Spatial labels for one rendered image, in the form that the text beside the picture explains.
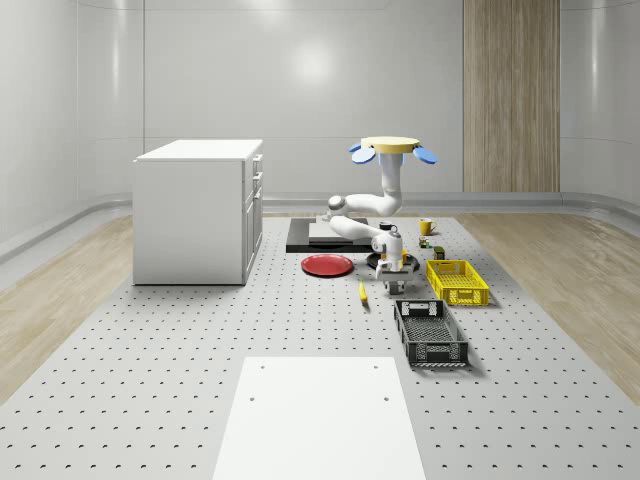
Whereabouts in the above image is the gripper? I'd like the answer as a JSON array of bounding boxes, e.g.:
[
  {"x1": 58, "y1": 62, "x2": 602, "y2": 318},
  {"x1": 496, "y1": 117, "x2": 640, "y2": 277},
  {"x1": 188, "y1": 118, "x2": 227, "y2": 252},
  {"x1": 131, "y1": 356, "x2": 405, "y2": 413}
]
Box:
[{"x1": 374, "y1": 259, "x2": 419, "y2": 297}]

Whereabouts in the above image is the black plate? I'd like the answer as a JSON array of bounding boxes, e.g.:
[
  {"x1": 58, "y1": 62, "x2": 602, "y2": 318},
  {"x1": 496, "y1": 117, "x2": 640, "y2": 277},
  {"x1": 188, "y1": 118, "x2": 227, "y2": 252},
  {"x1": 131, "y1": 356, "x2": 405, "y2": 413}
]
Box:
[{"x1": 365, "y1": 251, "x2": 419, "y2": 269}]

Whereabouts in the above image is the yellow basket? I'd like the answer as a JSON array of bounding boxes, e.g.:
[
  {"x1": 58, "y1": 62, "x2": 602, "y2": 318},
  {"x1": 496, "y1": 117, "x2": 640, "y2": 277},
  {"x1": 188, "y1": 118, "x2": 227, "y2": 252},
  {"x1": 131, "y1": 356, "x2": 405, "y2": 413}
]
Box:
[{"x1": 425, "y1": 259, "x2": 490, "y2": 307}]

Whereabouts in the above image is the red plate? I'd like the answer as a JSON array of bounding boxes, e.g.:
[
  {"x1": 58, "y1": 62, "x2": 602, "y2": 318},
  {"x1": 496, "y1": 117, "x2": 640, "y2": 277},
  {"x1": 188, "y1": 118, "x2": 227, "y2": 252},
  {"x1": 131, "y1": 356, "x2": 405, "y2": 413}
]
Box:
[{"x1": 300, "y1": 253, "x2": 355, "y2": 278}]

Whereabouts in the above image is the dark grey basket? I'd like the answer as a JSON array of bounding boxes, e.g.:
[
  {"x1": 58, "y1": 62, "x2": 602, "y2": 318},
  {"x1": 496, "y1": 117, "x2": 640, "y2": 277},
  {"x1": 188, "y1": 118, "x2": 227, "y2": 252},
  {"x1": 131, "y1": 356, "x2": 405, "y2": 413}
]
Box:
[{"x1": 393, "y1": 298, "x2": 471, "y2": 369}]

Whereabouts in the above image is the black stove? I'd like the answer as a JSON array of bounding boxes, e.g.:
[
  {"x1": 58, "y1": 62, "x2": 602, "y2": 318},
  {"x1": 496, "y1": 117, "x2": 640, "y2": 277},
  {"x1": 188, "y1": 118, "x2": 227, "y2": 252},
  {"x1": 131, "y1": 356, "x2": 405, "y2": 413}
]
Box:
[{"x1": 285, "y1": 215, "x2": 382, "y2": 254}]

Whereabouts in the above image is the white board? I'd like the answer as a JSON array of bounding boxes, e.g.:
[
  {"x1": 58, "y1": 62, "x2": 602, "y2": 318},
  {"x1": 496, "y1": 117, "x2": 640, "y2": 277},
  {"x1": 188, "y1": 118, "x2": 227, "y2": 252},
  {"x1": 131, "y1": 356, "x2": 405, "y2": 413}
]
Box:
[{"x1": 212, "y1": 356, "x2": 428, "y2": 480}]

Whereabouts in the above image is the white cabinet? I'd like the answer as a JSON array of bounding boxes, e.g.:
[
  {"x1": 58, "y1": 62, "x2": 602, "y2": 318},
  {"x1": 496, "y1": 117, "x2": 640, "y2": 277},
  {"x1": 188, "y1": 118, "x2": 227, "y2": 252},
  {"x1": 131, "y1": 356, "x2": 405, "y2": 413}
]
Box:
[{"x1": 132, "y1": 138, "x2": 265, "y2": 287}]

